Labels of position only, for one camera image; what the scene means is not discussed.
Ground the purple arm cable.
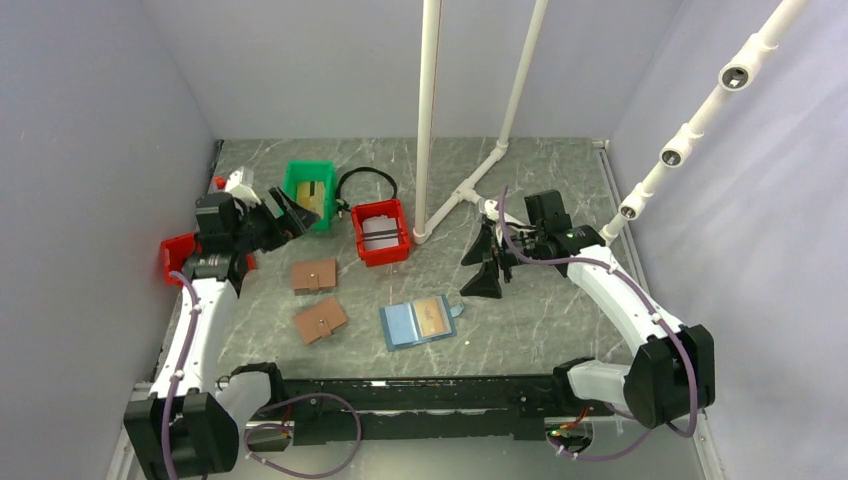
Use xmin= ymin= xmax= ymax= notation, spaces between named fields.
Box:
xmin=496 ymin=185 xmax=700 ymax=463
xmin=160 ymin=270 xmax=364 ymax=480

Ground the orange card in holder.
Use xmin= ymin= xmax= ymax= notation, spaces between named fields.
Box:
xmin=412 ymin=297 xmax=450 ymax=338

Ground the brown card holder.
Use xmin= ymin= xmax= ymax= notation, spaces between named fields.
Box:
xmin=293 ymin=296 xmax=348 ymax=345
xmin=290 ymin=258 xmax=338 ymax=294

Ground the white pipe with sockets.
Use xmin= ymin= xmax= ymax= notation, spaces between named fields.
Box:
xmin=601 ymin=0 xmax=808 ymax=244

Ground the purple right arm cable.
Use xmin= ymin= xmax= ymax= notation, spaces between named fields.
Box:
xmin=496 ymin=185 xmax=700 ymax=463

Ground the small red plastic bin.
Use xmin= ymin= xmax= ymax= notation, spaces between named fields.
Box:
xmin=351 ymin=199 xmax=411 ymax=268

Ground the green plastic bin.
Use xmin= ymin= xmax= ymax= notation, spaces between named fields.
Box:
xmin=282 ymin=161 xmax=337 ymax=231

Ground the large red plastic bin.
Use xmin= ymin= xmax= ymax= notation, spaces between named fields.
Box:
xmin=160 ymin=232 xmax=257 ymax=291

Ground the brown card holder back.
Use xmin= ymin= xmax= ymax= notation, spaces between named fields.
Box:
xmin=290 ymin=258 xmax=338 ymax=294

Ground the blue card holder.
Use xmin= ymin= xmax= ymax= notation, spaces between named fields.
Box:
xmin=379 ymin=294 xmax=464 ymax=351

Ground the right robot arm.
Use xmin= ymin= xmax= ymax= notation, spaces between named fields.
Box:
xmin=460 ymin=190 xmax=715 ymax=436

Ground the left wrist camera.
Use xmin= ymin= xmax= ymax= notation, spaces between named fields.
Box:
xmin=211 ymin=166 xmax=261 ymax=207

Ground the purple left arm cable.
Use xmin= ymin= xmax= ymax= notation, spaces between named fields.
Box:
xmin=160 ymin=270 xmax=364 ymax=480

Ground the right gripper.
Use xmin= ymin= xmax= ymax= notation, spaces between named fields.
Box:
xmin=460 ymin=224 xmax=545 ymax=299

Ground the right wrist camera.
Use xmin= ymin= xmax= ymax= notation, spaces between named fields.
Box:
xmin=476 ymin=198 xmax=502 ymax=226

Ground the white card in red bin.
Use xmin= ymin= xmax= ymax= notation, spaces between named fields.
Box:
xmin=362 ymin=215 xmax=400 ymax=251

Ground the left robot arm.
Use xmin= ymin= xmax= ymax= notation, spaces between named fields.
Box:
xmin=123 ymin=187 xmax=320 ymax=479

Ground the brown card holder front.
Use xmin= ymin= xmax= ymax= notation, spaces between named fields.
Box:
xmin=293 ymin=296 xmax=348 ymax=345

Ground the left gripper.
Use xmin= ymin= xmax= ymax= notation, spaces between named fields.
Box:
xmin=231 ymin=186 xmax=319 ymax=255

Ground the white pvc pipe frame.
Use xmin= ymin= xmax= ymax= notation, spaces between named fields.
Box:
xmin=409 ymin=1 xmax=549 ymax=245

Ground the black cable loop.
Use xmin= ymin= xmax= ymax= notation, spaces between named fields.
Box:
xmin=334 ymin=166 xmax=399 ymax=220

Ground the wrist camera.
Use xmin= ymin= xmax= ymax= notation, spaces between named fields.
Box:
xmin=211 ymin=166 xmax=261 ymax=207
xmin=476 ymin=198 xmax=502 ymax=226

